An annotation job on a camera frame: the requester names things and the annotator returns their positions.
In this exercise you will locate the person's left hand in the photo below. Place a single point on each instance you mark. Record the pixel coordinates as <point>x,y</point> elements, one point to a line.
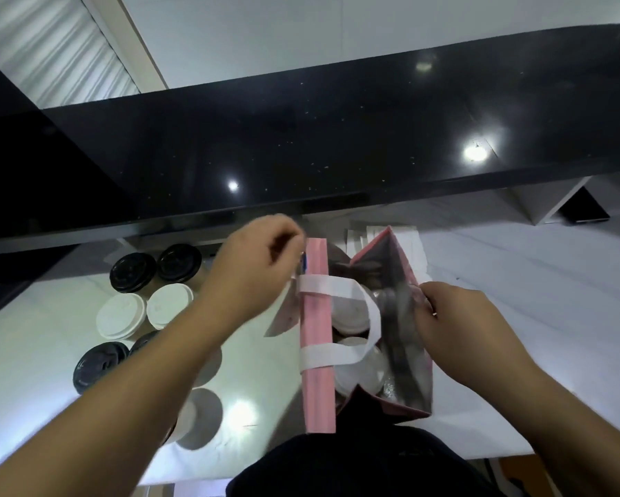
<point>248,274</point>

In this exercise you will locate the person's right hand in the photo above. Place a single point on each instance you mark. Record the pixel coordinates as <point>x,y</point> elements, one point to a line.
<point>470,336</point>

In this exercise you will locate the white-lid paper cup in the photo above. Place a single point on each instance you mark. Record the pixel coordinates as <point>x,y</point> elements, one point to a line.
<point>359,377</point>
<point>348,318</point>

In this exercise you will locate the cluster of lidded paper cups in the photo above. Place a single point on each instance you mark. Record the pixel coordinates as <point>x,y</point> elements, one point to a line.
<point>121,315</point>

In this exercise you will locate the pink paper bag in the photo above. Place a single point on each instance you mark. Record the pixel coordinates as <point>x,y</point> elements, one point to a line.
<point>317,398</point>

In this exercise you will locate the person's left forearm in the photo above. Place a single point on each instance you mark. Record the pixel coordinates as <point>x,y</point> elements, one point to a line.
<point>108,408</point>

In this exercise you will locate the person's right forearm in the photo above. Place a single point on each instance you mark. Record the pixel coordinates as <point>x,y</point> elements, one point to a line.
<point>589,434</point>

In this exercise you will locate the black glossy counter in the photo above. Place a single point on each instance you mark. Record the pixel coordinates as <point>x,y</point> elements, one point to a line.
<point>341,139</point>

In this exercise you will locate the person's black shirt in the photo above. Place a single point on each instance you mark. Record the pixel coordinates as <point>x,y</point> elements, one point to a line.
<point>367,465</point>

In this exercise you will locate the stack of white napkins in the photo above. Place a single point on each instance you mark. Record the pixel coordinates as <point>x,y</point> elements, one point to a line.
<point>410,248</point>

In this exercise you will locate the black phone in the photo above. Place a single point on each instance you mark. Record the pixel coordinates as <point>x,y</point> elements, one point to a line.
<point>584,207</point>

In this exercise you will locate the black low shelf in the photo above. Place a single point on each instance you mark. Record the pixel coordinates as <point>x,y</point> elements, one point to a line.
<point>15,279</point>

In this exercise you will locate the tall black glossy cabinet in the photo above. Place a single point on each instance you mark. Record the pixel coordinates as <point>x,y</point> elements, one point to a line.
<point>20,165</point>

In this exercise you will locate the white roller shutter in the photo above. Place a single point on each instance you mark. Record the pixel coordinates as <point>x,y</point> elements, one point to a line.
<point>46,46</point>

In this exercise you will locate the white triangular support bracket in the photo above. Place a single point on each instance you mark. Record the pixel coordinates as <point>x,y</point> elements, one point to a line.
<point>542,201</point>

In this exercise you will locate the cream shutter side frame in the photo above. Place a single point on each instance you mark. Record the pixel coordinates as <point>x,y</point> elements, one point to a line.
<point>123,46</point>

